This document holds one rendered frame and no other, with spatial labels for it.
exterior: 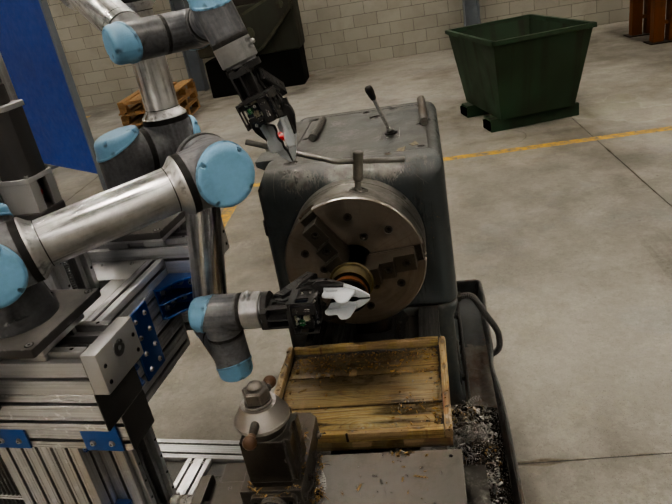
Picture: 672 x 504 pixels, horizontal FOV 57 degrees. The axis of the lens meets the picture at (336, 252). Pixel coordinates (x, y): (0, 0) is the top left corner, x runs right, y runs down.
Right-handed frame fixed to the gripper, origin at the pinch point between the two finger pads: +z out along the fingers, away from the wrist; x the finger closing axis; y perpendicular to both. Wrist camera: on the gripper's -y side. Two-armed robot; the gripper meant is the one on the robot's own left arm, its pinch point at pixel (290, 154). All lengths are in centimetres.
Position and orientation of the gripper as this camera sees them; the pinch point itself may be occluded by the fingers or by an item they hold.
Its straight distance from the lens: 129.8
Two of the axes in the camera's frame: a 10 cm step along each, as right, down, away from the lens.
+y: -1.1, 4.3, -9.0
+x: 9.0, -3.4, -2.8
